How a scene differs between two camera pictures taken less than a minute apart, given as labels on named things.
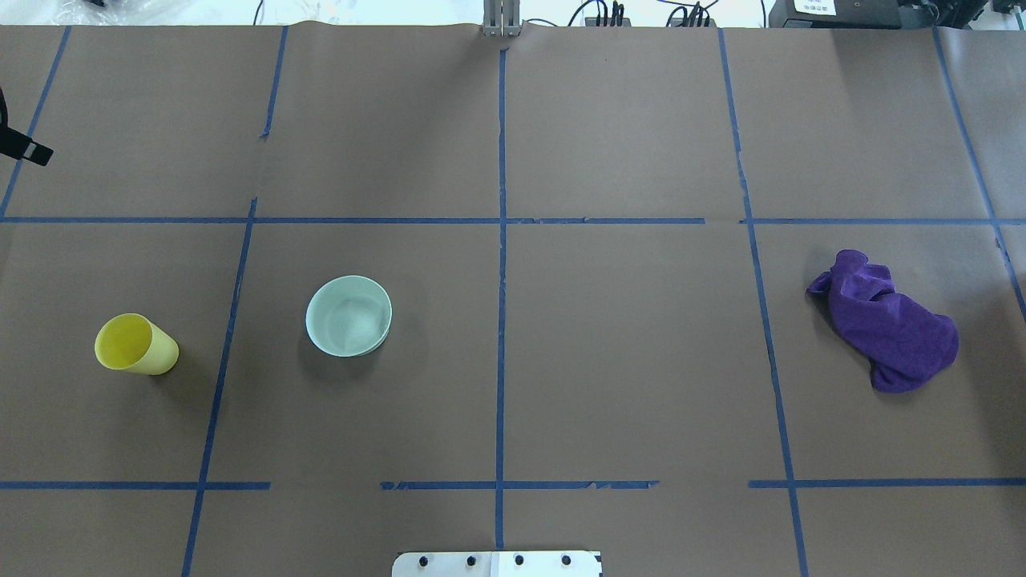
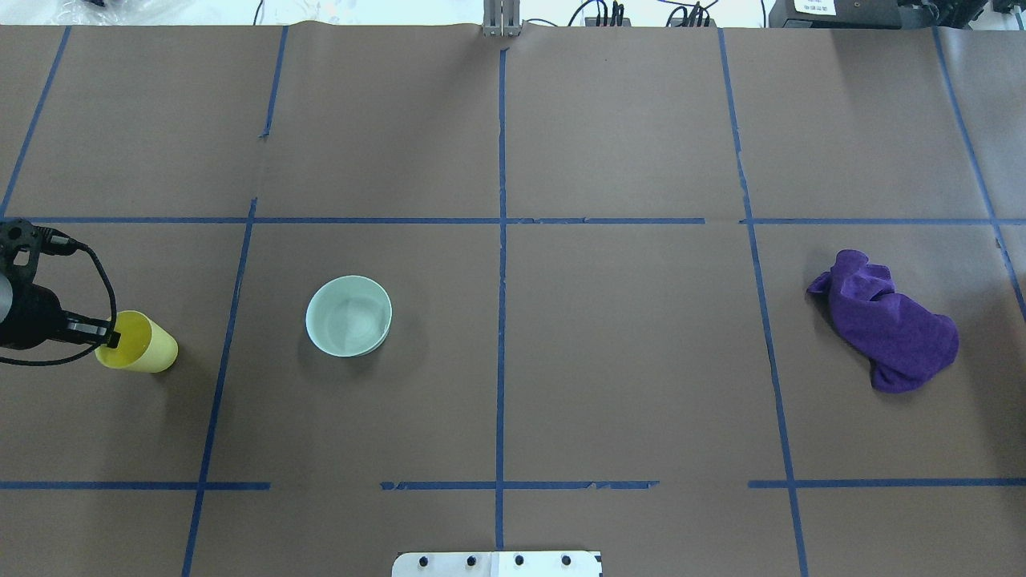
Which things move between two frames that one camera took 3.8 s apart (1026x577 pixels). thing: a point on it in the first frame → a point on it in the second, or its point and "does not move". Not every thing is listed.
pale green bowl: x=348 y=316 does not move
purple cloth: x=906 y=341 does not move
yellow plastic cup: x=132 y=342 does not move
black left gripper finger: x=19 y=145 → x=29 y=312
